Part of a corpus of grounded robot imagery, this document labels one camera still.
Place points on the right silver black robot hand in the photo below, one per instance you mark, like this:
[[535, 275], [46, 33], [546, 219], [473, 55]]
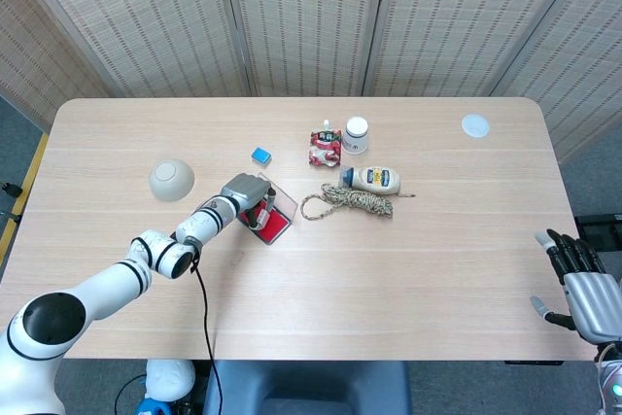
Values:
[[595, 303]]

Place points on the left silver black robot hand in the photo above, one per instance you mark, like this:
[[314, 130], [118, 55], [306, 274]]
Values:
[[245, 189]]

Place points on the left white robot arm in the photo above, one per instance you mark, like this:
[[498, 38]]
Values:
[[112, 279]]

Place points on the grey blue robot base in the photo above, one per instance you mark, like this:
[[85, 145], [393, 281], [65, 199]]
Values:
[[306, 388]]

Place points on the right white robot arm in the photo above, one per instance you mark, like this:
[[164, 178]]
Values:
[[612, 381]]

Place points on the red box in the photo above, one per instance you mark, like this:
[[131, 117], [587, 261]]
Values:
[[273, 231]]

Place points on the small blue eraser box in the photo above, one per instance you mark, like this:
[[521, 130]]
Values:
[[261, 155]]

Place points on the beige ceramic bowl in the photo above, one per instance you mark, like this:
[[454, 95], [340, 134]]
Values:
[[171, 180]]

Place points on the black table foot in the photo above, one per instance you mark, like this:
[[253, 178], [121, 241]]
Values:
[[595, 220]]

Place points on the red snack pouch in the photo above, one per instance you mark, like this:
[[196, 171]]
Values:
[[324, 148]]

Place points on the white paper cup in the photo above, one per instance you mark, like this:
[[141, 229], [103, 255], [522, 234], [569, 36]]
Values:
[[356, 137]]

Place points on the mayonnaise squeeze bottle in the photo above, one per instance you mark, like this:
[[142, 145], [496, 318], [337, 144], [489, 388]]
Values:
[[376, 179]]

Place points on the woven folding screen panel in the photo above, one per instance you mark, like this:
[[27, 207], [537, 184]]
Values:
[[461, 21], [29, 60], [306, 21], [583, 70], [136, 21]]

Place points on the white plastic shell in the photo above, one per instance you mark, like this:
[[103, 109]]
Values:
[[170, 380]]

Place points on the yellow floor tape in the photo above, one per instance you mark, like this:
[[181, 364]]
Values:
[[24, 191]]

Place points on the black floor caster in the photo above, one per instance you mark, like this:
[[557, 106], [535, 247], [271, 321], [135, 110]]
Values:
[[10, 188]]

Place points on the blue plastic part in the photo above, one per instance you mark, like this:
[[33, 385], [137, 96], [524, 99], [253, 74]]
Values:
[[151, 407]]

